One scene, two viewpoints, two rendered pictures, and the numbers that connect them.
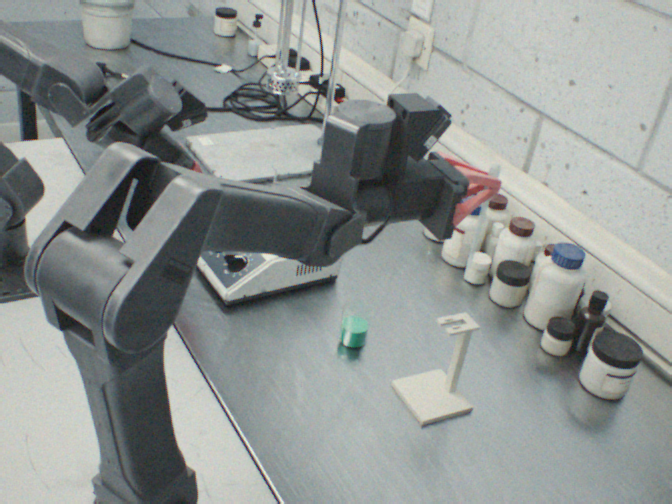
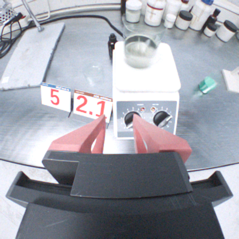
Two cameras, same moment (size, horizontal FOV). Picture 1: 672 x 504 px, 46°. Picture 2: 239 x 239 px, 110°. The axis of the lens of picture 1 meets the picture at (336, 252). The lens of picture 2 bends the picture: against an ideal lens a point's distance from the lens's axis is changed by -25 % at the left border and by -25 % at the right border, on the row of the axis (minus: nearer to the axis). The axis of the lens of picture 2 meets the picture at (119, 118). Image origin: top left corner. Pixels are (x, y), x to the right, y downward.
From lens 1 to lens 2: 1.14 m
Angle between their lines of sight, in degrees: 50
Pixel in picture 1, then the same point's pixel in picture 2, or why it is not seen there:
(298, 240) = not seen: outside the picture
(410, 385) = (231, 85)
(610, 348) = (233, 27)
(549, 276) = (208, 10)
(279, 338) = (199, 119)
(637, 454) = not seen: outside the picture
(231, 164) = (28, 73)
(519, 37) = not seen: outside the picture
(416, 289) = (171, 44)
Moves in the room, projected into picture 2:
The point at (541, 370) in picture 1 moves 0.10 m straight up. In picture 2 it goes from (217, 44) to (234, 25)
